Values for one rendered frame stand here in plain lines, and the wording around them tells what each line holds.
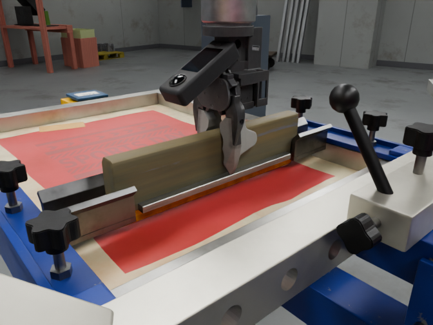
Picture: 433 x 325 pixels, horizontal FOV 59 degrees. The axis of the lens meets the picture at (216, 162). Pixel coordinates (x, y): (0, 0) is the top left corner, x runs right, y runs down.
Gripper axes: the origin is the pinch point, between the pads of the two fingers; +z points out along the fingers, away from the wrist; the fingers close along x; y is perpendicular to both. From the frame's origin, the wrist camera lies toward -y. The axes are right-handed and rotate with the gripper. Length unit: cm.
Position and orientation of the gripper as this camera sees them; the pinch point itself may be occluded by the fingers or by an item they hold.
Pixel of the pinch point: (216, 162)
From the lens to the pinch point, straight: 59.8
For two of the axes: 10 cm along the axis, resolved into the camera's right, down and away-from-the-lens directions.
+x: -6.5, -2.9, 7.0
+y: 7.6, -2.4, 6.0
